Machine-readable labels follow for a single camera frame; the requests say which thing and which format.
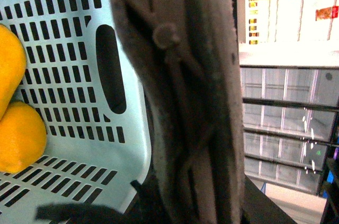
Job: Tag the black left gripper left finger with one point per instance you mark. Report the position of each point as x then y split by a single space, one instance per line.
79 213

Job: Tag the brown basket handle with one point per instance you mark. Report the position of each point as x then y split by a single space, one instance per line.
185 53

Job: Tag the light blue plastic basket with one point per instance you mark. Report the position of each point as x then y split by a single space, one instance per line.
83 86

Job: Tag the yellow lemon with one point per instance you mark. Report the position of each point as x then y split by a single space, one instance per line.
23 137

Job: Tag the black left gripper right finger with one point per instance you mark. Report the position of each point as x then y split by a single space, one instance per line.
259 209

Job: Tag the yellow mango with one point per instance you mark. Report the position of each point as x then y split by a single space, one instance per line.
13 65

